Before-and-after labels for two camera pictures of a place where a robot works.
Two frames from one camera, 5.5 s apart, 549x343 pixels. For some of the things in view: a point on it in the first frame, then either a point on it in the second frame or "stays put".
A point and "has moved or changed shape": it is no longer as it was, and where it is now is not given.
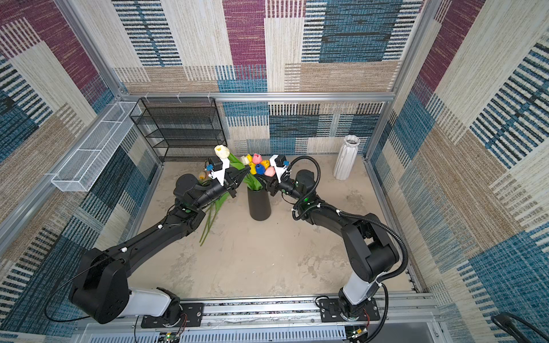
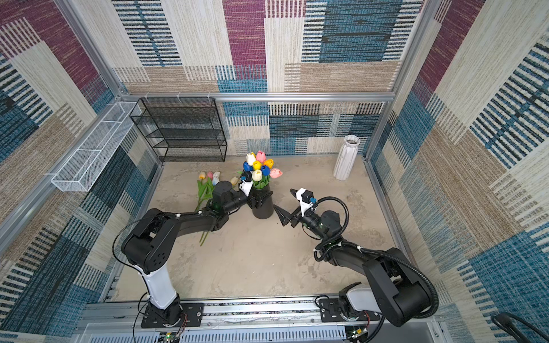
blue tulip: (260, 168) has moved or changed shape
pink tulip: (256, 158) has moved or changed shape
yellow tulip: (253, 171) has moved or changed shape
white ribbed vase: (344, 163) stays put
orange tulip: (266, 163) stays put
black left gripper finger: (240, 176) → (266, 195)
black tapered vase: (259, 204) stays put
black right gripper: (269, 185) → (286, 217)
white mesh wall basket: (88, 161) stays put
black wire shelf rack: (181, 129) stays put
